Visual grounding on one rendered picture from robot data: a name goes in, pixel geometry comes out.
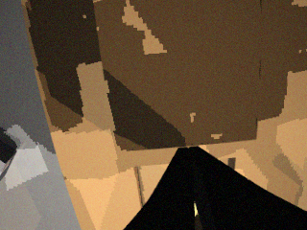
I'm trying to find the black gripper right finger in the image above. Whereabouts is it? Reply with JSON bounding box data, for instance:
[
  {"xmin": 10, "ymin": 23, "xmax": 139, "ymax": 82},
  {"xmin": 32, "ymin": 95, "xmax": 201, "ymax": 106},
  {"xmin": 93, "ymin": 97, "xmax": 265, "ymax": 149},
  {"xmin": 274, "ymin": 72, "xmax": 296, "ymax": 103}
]
[{"xmin": 188, "ymin": 146, "xmax": 307, "ymax": 230}]

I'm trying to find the orange puzzle board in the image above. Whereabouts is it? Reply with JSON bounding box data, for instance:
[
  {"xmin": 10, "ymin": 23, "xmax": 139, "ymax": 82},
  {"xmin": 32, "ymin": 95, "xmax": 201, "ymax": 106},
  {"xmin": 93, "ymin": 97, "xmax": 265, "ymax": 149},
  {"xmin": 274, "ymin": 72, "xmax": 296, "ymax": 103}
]
[{"xmin": 20, "ymin": 0, "xmax": 307, "ymax": 230}]

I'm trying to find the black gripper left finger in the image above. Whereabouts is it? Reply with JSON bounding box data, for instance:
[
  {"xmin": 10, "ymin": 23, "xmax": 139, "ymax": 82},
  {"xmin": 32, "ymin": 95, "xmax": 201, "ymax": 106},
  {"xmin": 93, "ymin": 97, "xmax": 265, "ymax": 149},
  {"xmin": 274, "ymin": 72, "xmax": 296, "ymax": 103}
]
[{"xmin": 123, "ymin": 147, "xmax": 196, "ymax": 230}]

